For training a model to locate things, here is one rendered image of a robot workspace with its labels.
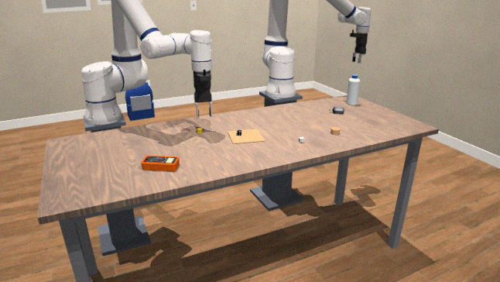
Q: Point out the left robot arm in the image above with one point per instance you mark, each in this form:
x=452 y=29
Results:
x=281 y=61

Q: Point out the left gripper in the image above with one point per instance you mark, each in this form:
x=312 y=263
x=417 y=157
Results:
x=361 y=42

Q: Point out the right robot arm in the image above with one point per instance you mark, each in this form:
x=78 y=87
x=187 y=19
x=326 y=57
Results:
x=103 y=80

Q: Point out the tan cylinder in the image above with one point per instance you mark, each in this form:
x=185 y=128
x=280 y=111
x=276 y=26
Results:
x=335 y=131

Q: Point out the tan flat mat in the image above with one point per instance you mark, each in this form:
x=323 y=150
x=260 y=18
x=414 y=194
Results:
x=247 y=136

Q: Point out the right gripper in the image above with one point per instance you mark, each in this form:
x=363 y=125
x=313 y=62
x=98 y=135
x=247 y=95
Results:
x=202 y=84

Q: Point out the orange digital multimeter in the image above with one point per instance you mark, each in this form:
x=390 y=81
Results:
x=161 y=163

